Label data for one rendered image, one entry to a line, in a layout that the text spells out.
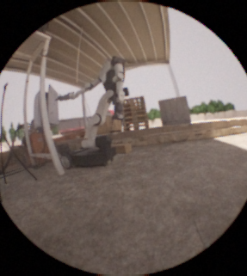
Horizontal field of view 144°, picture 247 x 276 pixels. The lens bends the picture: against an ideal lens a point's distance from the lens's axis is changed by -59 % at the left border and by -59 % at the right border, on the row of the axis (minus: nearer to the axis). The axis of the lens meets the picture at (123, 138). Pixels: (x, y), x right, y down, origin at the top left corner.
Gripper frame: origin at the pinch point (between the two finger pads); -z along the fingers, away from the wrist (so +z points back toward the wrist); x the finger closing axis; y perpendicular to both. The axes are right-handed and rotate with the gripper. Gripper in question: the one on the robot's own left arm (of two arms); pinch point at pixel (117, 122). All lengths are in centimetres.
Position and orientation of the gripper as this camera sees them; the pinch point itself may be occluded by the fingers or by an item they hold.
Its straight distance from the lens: 92.1
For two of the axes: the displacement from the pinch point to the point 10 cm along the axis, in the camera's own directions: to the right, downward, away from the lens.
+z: 0.4, -10.0, 0.3
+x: -8.4, -0.5, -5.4
